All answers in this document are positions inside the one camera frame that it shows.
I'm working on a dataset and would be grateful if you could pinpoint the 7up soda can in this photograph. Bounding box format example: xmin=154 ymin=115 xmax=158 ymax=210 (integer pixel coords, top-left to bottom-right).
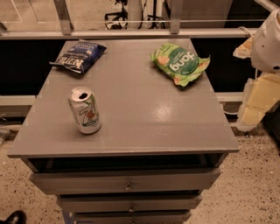
xmin=68 ymin=87 xmax=102 ymax=134

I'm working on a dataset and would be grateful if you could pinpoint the grey drawer cabinet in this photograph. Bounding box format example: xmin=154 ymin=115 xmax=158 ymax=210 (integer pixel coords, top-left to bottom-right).
xmin=7 ymin=38 xmax=241 ymax=224

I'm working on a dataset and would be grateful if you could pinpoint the bottom grey drawer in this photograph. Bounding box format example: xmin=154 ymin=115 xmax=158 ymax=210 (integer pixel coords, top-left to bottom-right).
xmin=74 ymin=210 xmax=191 ymax=224

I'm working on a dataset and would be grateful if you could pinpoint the blue Kettle chip bag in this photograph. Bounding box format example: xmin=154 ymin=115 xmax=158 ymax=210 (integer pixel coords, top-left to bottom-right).
xmin=51 ymin=41 xmax=107 ymax=74

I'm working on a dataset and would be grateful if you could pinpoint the black shoe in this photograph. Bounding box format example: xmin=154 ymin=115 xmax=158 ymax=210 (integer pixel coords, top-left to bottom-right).
xmin=0 ymin=210 xmax=26 ymax=224

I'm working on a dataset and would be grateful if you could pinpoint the metal railing frame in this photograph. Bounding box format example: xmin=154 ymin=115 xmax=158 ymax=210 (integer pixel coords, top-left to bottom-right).
xmin=0 ymin=0 xmax=256 ymax=39

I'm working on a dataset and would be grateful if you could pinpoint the green rice chip bag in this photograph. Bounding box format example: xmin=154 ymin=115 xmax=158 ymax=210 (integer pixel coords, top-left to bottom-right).
xmin=150 ymin=43 xmax=210 ymax=87

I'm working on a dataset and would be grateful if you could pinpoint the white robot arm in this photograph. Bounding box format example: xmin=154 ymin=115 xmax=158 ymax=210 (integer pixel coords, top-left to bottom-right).
xmin=233 ymin=9 xmax=280 ymax=131

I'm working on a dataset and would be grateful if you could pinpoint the top grey drawer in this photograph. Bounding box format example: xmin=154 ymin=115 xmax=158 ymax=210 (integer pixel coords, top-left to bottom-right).
xmin=30 ymin=168 xmax=221 ymax=195

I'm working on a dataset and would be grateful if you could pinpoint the black office chair base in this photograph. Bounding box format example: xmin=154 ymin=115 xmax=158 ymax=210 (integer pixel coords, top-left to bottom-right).
xmin=104 ymin=0 xmax=128 ymax=30

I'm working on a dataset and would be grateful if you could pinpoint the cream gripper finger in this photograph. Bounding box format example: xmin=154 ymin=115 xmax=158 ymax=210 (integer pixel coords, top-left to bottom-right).
xmin=233 ymin=37 xmax=253 ymax=59
xmin=236 ymin=73 xmax=280 ymax=131

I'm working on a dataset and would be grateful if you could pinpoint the grey drawer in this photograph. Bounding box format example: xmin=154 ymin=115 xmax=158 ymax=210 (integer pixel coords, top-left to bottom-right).
xmin=30 ymin=168 xmax=221 ymax=195
xmin=57 ymin=194 xmax=202 ymax=213
xmin=74 ymin=210 xmax=191 ymax=224

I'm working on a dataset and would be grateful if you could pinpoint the middle grey drawer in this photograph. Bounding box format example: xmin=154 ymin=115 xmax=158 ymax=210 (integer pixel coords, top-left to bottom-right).
xmin=57 ymin=194 xmax=202 ymax=213

